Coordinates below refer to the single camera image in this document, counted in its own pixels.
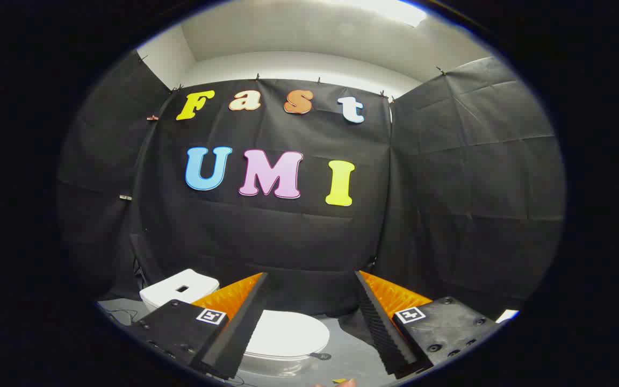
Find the white toilet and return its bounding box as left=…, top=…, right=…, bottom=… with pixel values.
left=139, top=269, right=333, bottom=377

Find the black backdrop cloth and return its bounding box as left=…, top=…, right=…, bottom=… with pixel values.
left=57, top=51, right=566, bottom=319

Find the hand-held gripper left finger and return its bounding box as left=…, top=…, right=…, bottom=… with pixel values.
left=127, top=272, right=269, bottom=380

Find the white toilet lid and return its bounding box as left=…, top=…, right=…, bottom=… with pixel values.
left=244, top=310, right=331, bottom=360

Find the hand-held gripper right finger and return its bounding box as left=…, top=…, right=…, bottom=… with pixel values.
left=355, top=270, right=503, bottom=376

